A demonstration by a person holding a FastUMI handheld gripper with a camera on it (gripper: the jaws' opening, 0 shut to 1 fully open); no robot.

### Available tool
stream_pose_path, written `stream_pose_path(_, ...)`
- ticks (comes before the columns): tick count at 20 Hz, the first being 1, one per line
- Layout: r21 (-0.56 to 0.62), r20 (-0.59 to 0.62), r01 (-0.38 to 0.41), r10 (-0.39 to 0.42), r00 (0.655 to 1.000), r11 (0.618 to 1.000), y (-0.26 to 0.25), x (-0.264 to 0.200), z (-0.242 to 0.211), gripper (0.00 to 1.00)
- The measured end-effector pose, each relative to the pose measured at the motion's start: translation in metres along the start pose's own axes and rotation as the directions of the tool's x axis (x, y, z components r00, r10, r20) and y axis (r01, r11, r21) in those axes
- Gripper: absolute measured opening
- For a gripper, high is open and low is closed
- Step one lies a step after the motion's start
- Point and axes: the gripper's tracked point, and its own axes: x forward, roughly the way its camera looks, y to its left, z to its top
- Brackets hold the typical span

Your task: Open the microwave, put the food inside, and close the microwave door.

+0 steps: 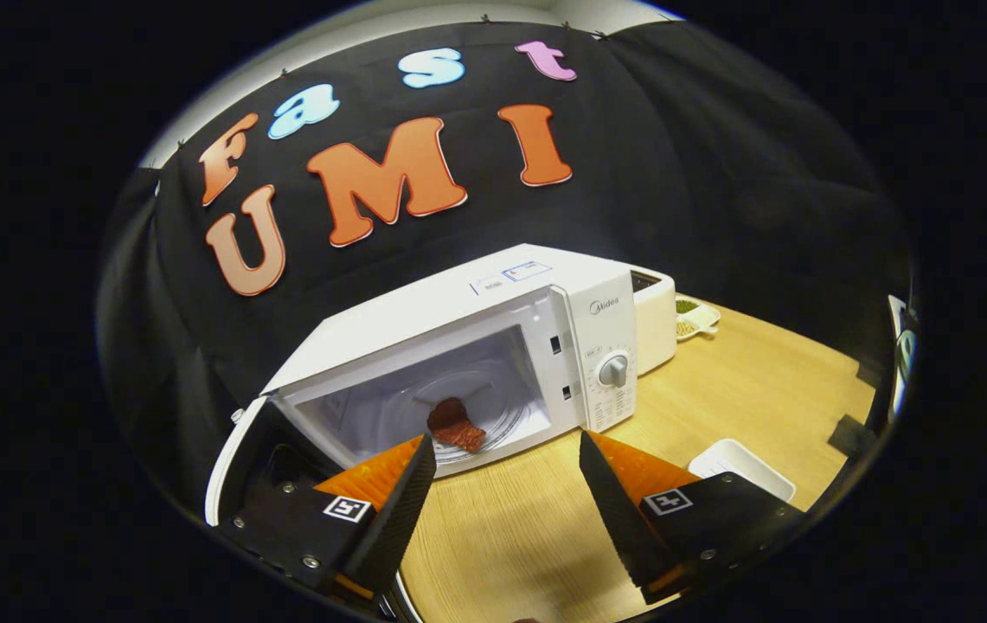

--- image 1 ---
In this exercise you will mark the white rectangular plate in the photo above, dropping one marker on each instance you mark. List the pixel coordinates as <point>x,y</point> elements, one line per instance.
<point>744,463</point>

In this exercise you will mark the white toaster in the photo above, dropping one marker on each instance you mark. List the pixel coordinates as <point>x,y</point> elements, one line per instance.
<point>656,329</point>

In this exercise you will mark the black backdrop cloth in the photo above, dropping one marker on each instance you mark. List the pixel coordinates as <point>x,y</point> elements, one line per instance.
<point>718,173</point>

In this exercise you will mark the white divided dish with beans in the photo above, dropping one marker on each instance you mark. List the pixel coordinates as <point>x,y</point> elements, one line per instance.
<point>701,322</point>

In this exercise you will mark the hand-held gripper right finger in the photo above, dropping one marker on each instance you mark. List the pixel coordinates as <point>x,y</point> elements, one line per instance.
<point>618,510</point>

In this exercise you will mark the white microwave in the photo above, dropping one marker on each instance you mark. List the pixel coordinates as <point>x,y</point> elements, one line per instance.
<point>458,303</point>

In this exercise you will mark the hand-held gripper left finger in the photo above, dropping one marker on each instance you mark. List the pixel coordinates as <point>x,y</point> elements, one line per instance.
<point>398,510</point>

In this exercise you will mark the small black block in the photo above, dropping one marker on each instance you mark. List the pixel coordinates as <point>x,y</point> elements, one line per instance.
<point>850,437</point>

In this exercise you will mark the red meat slice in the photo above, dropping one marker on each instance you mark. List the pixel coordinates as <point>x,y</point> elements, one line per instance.
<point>451,420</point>

